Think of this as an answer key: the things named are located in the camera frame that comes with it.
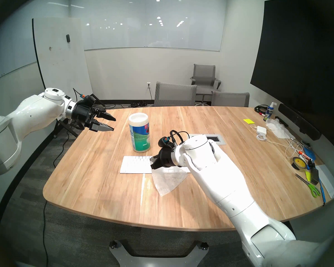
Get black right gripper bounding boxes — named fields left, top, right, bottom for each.
left=150, top=146, right=180, bottom=170

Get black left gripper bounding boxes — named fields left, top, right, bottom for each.
left=72, top=99, right=117, bottom=132

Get white disinfecting wipe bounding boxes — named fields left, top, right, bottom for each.
left=151, top=165, right=188, bottom=197

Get disinfecting wipes canister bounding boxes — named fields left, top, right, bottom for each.
left=128, top=113, right=150, bottom=153

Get white slim keyboard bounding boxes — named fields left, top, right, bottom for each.
left=120, top=155, right=191, bottom=174

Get silver table outlet panel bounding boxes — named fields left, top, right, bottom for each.
left=188, top=134, right=226, bottom=145

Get wide grey mesh chair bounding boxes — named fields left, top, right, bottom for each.
left=154, top=81, right=197, bottom=107

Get silver table base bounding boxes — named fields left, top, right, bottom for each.
left=109, top=240, right=209, bottom=267

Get narrow grey mesh chair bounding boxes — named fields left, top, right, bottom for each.
left=211, top=91, right=250, bottom=107

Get grey office chair with armrests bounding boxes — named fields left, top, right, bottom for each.
left=190, top=64, right=222, bottom=104

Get whiteboard cleaner spray bottle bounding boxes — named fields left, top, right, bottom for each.
left=263, top=102, right=277, bottom=122

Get crumpled white tissue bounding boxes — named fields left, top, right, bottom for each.
left=266, top=122, right=295, bottom=139

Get black video conference bar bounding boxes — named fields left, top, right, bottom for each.
left=278, top=103, right=322, bottom=141

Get blue plastic item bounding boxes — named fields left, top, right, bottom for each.
left=303, top=147, right=316, bottom=162

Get white paper sheet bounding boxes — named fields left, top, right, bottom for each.
left=316, top=165, right=334, bottom=199

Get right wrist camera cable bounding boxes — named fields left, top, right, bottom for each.
left=169, top=130, right=190, bottom=143

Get large glass wall whiteboard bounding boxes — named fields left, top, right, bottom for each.
left=70, top=0, right=228, bottom=52

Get scribbled side wall whiteboard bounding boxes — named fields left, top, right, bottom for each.
left=0, top=19, right=38, bottom=85

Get white charging cable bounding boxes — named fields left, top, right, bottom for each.
left=257, top=133, right=304, bottom=159

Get green handled scissors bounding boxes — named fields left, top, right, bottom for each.
left=295, top=173, right=321, bottom=198

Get black wall display screen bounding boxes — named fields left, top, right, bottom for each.
left=250, top=0, right=334, bottom=125

